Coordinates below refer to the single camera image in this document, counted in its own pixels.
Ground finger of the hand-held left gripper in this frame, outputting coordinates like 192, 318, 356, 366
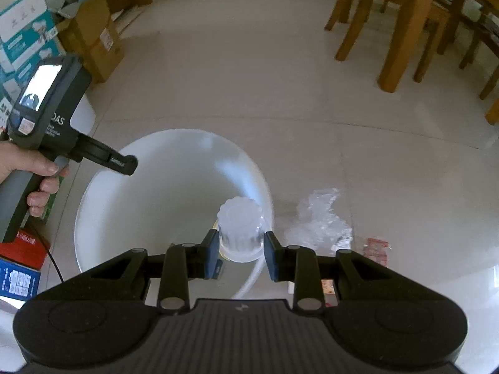
77, 133, 139, 177

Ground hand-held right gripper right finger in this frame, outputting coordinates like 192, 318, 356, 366
263, 232, 394, 312

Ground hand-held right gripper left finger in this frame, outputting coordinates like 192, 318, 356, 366
90, 229, 225, 312

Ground translucent ribbed plastic jar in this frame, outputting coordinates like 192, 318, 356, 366
216, 197, 268, 262

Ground white plastic bucket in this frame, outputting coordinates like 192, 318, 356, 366
74, 128, 275, 300

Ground person's left hand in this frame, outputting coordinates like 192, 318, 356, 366
0, 140, 71, 219

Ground clear plastic wrapper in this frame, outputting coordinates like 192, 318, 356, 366
284, 188, 355, 253

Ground red and white packet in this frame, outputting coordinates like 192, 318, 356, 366
288, 278, 339, 308

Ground green printed box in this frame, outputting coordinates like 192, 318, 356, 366
39, 173, 67, 224

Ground white and teal carton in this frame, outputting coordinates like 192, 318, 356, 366
0, 0, 67, 125

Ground brown cardboard box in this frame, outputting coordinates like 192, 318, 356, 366
55, 0, 126, 84

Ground red snack packet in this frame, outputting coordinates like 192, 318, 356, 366
362, 237, 391, 267

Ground red box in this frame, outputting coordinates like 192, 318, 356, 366
0, 226, 51, 271

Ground blue printed box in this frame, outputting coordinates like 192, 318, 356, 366
0, 258, 42, 300

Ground wooden chair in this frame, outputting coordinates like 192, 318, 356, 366
324, 0, 414, 62

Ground wooden furniture legs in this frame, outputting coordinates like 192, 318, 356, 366
412, 0, 499, 84

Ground black cable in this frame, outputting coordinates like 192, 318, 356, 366
23, 212, 66, 284

